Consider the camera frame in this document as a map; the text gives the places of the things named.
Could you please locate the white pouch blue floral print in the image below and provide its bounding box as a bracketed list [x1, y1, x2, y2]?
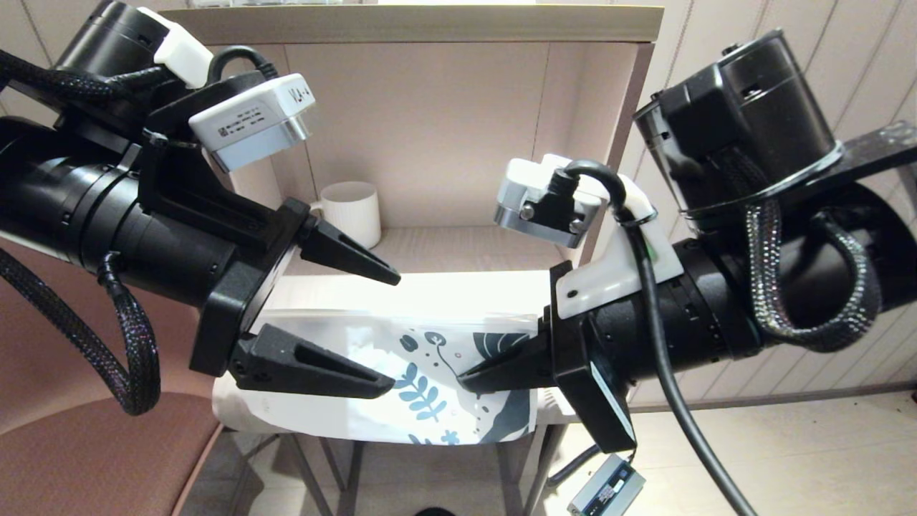
[236, 308, 539, 446]

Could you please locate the white ribbed mug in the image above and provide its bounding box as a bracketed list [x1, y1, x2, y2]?
[309, 181, 382, 249]

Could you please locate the grey power adapter box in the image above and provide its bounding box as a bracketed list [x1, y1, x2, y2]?
[567, 453, 645, 516]

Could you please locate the light wood shelf table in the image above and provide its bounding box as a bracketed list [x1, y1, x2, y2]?
[161, 6, 666, 516]

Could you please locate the black braided cable loop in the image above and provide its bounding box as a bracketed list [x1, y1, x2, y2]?
[745, 201, 883, 352]
[0, 247, 162, 416]

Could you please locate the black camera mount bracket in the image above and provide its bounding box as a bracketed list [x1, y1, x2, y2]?
[136, 90, 287, 248]

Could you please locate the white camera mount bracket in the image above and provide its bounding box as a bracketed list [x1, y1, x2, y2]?
[555, 172, 685, 320]

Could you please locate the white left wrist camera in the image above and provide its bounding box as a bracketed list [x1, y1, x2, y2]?
[188, 73, 317, 173]

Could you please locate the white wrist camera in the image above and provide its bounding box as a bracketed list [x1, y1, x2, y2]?
[188, 73, 317, 173]
[493, 154, 608, 249]

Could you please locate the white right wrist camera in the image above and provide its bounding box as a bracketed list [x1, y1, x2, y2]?
[493, 154, 608, 249]

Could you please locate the short black camera cable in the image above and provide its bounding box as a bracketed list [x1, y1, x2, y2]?
[208, 45, 280, 83]

